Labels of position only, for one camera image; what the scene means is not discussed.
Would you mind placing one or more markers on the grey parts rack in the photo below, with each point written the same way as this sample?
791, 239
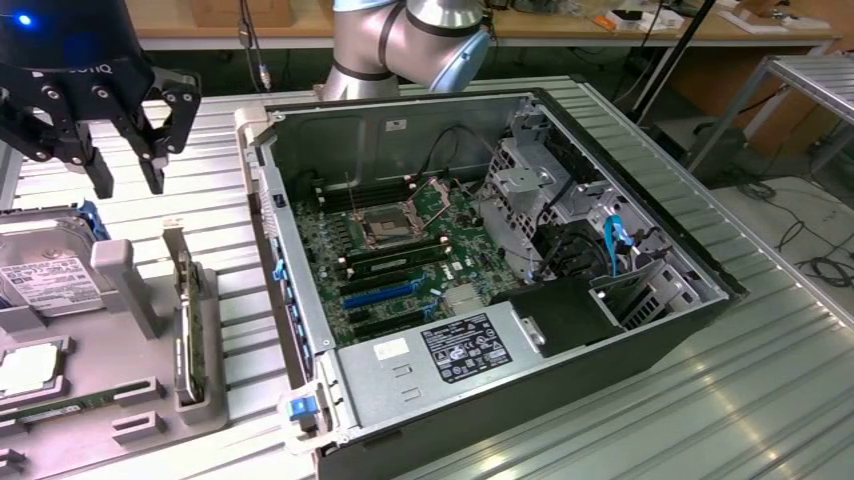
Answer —
106, 360

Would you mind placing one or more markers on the blue case latch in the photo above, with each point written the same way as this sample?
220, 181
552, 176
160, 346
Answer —
297, 406

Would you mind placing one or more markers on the orange and white box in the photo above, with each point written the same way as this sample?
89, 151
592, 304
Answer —
633, 20

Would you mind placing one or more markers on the flat white box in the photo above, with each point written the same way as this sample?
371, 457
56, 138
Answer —
754, 20

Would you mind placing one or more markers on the graphics card with metal bracket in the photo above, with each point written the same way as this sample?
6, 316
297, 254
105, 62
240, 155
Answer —
186, 310

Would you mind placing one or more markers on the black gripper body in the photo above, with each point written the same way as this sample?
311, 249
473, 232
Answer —
73, 45

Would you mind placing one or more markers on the silver CPU chip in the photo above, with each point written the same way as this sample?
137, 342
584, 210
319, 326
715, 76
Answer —
26, 367

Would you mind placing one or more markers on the black plastic air shroud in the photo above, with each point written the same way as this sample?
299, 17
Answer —
553, 310

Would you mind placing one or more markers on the blue expansion slot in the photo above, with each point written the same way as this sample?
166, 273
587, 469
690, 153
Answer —
387, 295

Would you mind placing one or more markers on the CPU socket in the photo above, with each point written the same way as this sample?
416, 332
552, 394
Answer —
387, 230

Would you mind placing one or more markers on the black expansion slot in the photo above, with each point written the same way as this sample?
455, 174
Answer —
389, 325

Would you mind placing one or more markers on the metal socket cover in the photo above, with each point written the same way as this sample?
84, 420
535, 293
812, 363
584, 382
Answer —
436, 200

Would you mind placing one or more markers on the black RAM slot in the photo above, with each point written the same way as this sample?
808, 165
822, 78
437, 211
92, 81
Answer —
367, 185

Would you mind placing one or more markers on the small silver heat sink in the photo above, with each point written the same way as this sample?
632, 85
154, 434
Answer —
463, 297

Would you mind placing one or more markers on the open black PC case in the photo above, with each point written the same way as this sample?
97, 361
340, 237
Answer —
600, 380

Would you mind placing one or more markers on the thin metal locking lever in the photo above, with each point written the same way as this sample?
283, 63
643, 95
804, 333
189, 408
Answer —
349, 195

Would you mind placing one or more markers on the long wooden desk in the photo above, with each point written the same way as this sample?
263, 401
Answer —
547, 30

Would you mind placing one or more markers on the hard disk in blue carrier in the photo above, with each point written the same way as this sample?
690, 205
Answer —
40, 250

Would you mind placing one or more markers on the green motherboard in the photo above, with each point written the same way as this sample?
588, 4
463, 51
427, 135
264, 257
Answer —
460, 260

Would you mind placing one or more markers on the black tripod pole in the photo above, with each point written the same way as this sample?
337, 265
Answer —
674, 55

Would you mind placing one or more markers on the black RAM stick in slot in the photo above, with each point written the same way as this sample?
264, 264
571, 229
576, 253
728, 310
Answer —
400, 265

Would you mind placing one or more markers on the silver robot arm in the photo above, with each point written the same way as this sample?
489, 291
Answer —
373, 30

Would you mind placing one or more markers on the metal frame slat table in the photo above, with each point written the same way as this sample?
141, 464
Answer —
810, 75

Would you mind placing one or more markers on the silver slotted disk bay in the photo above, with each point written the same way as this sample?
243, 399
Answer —
653, 295

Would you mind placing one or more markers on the green RAM stick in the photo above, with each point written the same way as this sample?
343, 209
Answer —
73, 404

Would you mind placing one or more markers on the perforated metal disk bay cage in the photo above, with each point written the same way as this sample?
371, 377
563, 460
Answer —
513, 200

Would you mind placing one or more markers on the silver power supply unit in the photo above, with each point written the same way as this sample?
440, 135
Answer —
393, 380

